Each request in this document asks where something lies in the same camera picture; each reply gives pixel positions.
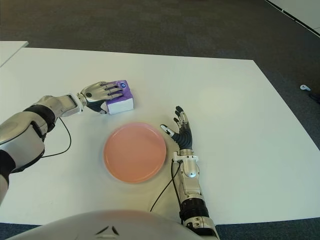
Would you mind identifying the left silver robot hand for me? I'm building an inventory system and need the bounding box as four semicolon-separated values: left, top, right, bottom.
77;80;128;115

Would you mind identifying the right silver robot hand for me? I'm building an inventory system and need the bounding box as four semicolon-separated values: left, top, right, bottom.
159;105;194;151

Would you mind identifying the purple tissue paper pack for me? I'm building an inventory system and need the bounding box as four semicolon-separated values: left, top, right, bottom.
103;79;135;116

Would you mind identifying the pink round plate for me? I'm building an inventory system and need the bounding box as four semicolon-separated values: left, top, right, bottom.
103;121;168;185

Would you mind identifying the adjacent white table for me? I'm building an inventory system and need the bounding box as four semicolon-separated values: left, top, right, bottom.
0;40;30;68

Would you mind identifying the silver robot torso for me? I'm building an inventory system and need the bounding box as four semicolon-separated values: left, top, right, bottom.
0;209;198;240

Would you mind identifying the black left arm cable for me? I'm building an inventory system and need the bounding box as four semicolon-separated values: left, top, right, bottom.
42;117;73;158

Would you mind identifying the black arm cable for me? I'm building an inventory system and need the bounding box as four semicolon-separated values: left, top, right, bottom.
149;158;183;226
42;117;73;158

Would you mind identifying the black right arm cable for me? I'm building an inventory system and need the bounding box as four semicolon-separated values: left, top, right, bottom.
149;158;183;226

